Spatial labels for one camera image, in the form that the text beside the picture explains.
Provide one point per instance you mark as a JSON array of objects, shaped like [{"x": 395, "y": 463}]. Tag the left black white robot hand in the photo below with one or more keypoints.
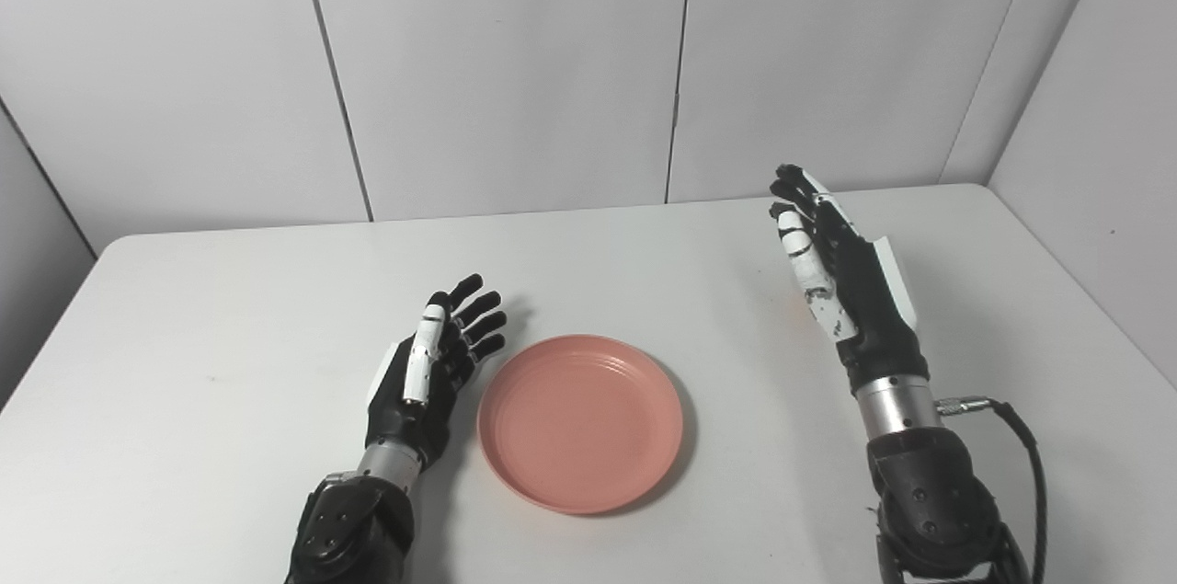
[{"x": 405, "y": 418}]

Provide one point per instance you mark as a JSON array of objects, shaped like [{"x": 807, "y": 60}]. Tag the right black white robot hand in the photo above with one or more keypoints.
[{"x": 874, "y": 308}]

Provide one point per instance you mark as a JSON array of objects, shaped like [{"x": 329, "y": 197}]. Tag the pink round plate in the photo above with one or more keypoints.
[{"x": 581, "y": 423}]

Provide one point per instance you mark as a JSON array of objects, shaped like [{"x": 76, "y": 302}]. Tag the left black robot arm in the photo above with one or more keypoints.
[{"x": 354, "y": 524}]

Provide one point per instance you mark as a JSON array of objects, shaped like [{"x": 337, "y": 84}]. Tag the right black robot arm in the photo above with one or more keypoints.
[{"x": 929, "y": 492}]

